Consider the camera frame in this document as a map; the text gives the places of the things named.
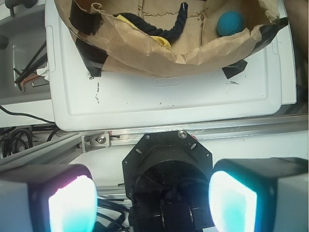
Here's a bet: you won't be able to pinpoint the brown paper bag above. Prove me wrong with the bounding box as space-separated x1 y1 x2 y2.
55 0 288 78

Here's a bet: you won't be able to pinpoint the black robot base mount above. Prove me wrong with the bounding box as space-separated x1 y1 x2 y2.
122 130 214 232

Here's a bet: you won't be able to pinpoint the blue dimpled ball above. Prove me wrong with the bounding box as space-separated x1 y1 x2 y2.
216 11 244 36

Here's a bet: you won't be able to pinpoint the white plastic bin lid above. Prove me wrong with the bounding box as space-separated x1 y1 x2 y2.
45 0 296 131

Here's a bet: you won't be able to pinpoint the black rope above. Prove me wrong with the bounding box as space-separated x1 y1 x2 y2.
117 2 188 42

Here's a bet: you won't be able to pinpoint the black tape strip right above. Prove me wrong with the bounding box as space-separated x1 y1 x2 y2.
222 59 248 79

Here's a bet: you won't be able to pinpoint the metal corner bracket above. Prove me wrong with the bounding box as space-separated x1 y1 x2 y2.
81 131 111 153

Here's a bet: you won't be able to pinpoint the black cables bundle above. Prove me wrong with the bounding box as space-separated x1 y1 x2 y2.
0 105 61 160

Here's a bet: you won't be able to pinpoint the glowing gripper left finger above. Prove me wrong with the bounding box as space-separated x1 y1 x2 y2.
0 164 98 232

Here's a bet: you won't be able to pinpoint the black tape strip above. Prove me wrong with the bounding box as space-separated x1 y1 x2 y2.
75 38 108 77
222 59 248 79

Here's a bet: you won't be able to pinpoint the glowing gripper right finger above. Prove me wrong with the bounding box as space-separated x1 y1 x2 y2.
209 157 309 232

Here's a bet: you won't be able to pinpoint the black tape strip left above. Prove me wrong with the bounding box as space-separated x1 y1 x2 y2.
75 38 108 77

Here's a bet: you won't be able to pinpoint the black allen keys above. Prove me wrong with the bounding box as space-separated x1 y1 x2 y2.
14 41 48 92

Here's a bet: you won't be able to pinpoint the aluminium extrusion rail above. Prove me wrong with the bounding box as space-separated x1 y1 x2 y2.
0 114 309 175

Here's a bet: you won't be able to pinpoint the yellow knitted cloth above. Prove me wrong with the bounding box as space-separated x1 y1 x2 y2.
115 14 171 49

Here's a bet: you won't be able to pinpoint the grey plastic tray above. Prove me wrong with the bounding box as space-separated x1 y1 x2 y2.
0 3 50 105

